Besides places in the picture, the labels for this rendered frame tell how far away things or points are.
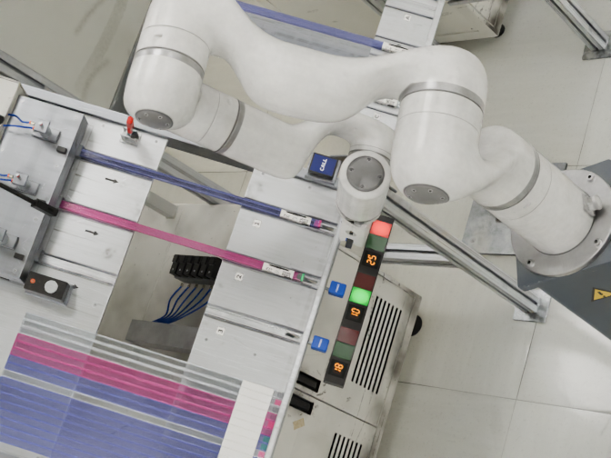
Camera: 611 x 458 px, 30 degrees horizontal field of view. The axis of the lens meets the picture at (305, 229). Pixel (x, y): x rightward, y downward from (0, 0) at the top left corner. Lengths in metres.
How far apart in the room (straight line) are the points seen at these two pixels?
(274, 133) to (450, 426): 1.19
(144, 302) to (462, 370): 0.78
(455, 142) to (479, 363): 1.28
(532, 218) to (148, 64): 0.63
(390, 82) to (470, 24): 1.52
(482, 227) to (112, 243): 1.09
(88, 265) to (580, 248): 0.92
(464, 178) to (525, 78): 1.54
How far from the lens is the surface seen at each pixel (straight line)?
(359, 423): 2.74
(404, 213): 2.34
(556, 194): 1.79
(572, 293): 1.96
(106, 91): 4.24
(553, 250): 1.87
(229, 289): 2.16
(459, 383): 2.80
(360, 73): 1.59
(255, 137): 1.77
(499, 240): 2.88
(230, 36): 1.61
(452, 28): 3.18
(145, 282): 2.72
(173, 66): 1.56
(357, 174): 1.83
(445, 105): 1.59
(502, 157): 1.68
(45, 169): 2.21
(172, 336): 2.50
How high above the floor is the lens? 2.20
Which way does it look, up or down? 41 degrees down
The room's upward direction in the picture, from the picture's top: 58 degrees counter-clockwise
